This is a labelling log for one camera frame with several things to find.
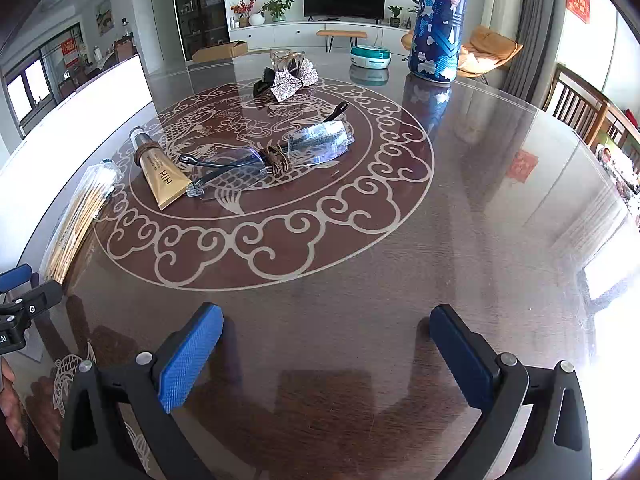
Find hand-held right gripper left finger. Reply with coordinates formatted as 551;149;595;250
59;302;224;480

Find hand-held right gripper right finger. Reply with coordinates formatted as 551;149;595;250
429;303;593;480

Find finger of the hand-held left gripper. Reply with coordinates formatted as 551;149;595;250
0;264;32;294
0;280;64;322

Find clear pack of wooden sticks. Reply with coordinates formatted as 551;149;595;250
41;161;122;286

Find teal round container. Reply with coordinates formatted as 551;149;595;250
349;43;392;68

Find person's left hand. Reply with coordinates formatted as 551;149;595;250
0;360;26;448

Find clear rimless glasses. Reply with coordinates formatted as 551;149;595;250
179;101;356;198

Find wooden slatted chair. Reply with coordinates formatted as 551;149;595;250
542;62;613;153

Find framed landscape painting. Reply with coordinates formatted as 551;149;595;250
95;0;112;37

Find sparkly bow hair clip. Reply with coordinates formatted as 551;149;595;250
252;57;321;102

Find brown cardboard carton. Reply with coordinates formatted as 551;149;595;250
191;40;249;64

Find orange lounge chair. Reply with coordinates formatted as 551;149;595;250
400;25;523;81

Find clear hair claw clip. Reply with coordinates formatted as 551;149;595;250
270;49;307;72

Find dark glass display cabinet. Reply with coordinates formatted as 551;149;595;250
170;0;231;61

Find white television cabinet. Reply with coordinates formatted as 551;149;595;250
228;19;416;53

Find blue patterned bottle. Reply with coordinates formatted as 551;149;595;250
407;0;472;83

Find grey curtain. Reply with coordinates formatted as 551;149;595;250
500;0;571;106

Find wooden bench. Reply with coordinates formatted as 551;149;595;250
316;29;368;53

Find red flower plant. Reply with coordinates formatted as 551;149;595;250
230;0;258;28

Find green leafy potted plant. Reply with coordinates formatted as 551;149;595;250
260;0;295;23

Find red wall hanging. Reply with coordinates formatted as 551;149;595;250
566;0;592;24

